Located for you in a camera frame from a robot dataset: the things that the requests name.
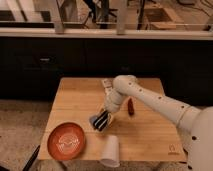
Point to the white paper cup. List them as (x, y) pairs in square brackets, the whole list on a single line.
[(110, 154)]

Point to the wooden table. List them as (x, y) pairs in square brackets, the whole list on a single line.
[(144, 136)]

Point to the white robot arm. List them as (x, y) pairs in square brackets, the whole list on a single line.
[(198, 122)]

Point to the orange patterned bowl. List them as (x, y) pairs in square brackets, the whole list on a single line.
[(66, 141)]

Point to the white and tan gripper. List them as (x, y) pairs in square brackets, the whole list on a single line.
[(104, 120)]

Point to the red chili pepper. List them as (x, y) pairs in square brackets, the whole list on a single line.
[(130, 107)]

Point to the blue eraser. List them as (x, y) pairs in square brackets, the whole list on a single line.
[(92, 120)]

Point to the black cabinet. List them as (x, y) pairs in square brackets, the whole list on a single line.
[(31, 68)]

